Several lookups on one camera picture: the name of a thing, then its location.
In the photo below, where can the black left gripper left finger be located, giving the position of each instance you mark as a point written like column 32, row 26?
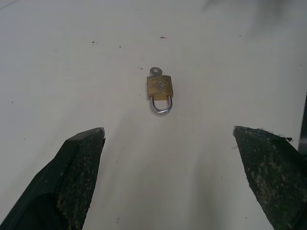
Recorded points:
column 72, row 177

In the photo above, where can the small brass padlock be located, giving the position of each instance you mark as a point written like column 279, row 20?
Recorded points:
column 159, row 89

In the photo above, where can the silver metal key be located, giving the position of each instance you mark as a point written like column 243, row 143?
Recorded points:
column 156, row 72

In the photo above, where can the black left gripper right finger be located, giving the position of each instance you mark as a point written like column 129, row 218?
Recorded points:
column 271, row 172

